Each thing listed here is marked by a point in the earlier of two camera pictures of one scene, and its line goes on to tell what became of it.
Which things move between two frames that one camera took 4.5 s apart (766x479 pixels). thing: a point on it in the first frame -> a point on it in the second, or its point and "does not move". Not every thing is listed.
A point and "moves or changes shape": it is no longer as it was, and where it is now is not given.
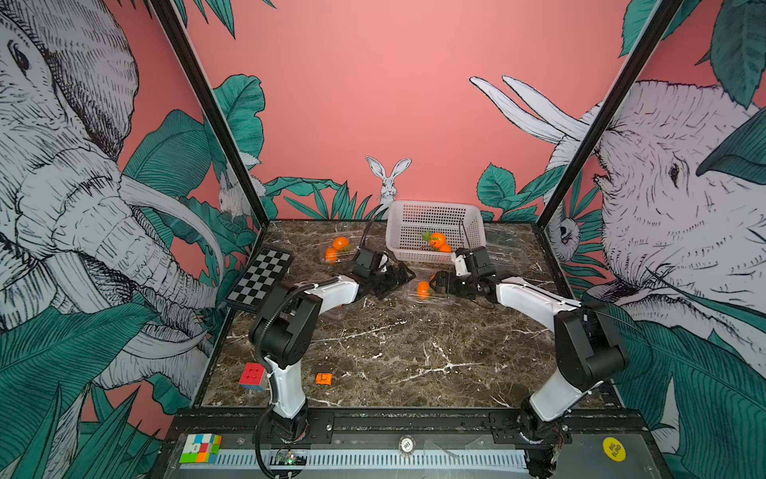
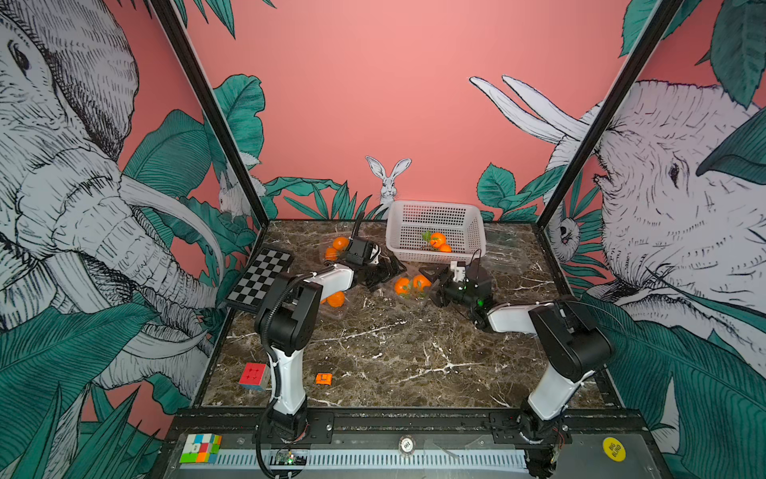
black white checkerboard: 258,280 does not move
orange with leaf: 437,239 does not move
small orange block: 324,379 does not move
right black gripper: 442,274 -> 445,274
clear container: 419,294 moves or changes shape
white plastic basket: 430,232 does not move
